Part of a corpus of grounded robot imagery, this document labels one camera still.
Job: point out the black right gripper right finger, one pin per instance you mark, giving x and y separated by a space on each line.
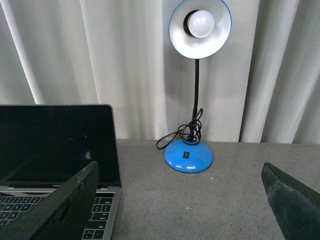
296 207

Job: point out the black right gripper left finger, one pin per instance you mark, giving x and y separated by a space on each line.
60 216

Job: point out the grey laptop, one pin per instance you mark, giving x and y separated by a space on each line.
43 146

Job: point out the white curtain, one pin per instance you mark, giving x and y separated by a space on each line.
262 86

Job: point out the blue desk lamp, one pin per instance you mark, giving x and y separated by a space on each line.
197 29

